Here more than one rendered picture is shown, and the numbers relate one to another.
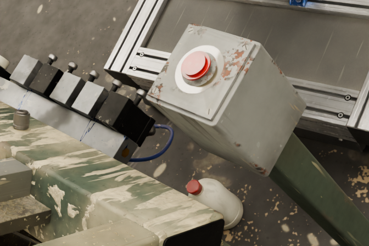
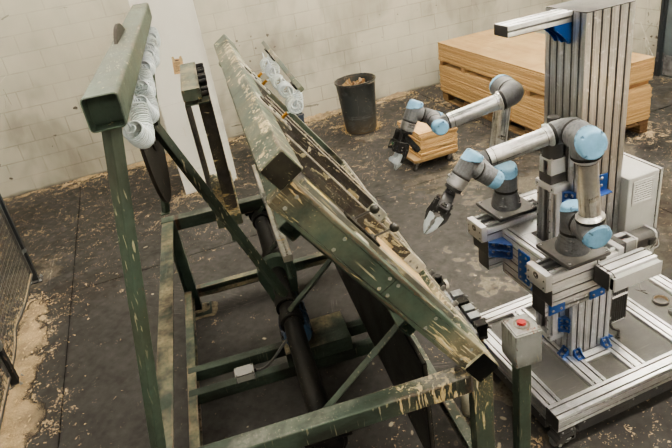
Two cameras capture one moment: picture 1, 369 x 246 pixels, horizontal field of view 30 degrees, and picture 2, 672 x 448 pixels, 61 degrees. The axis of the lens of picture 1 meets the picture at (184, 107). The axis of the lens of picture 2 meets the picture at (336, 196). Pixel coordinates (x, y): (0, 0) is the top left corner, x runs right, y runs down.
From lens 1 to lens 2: 169 cm
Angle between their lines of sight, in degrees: 23
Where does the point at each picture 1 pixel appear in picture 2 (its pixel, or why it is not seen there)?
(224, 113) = (520, 337)
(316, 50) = (555, 376)
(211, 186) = not seen: hidden behind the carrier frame
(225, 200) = not seen: hidden behind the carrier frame
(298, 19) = (556, 361)
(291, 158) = (524, 375)
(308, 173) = (525, 387)
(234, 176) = not seen: hidden behind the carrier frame
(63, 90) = (466, 307)
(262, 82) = (535, 340)
